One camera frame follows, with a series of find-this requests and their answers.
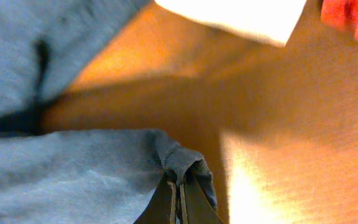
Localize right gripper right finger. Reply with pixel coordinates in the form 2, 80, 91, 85
178, 173, 224, 224

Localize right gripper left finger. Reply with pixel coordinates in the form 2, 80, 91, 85
134, 174, 177, 224

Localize navy blue shorts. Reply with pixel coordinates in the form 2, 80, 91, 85
0, 0, 217, 223

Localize red garment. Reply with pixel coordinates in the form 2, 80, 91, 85
321, 0, 358, 41

